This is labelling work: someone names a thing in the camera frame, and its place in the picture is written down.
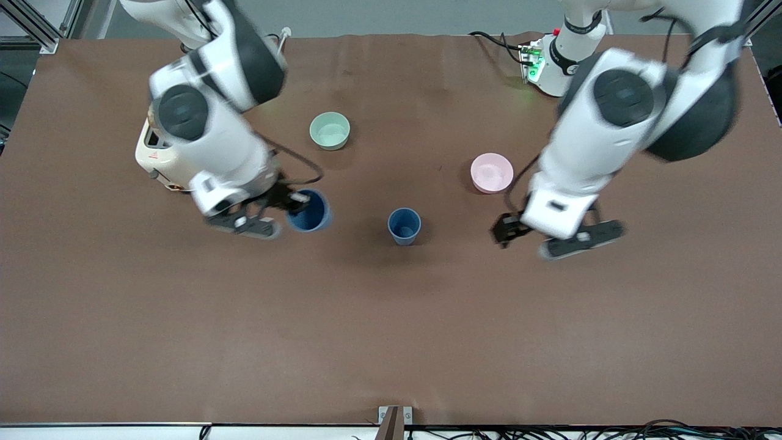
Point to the blue plastic cup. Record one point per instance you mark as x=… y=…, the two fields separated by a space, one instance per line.
x=404 y=227
x=314 y=217

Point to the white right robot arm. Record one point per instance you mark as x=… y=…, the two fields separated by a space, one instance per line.
x=183 y=113

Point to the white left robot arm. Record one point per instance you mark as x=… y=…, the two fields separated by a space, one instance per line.
x=623 y=98

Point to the pale pink bowl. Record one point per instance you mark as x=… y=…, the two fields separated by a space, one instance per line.
x=492 y=172

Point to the mint green bowl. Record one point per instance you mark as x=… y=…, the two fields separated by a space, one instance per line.
x=330 y=130

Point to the cream white toaster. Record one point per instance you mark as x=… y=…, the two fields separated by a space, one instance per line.
x=153 y=159

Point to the brown table cover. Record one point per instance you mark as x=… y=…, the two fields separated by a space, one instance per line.
x=391 y=318

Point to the arm base plate green light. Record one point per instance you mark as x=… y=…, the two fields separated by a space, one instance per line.
x=531 y=61

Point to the grey metal bracket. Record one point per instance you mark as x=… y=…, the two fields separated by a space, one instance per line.
x=394 y=421

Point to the aluminium frame profile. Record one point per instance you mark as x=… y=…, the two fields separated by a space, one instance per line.
x=36 y=27
x=760 y=15

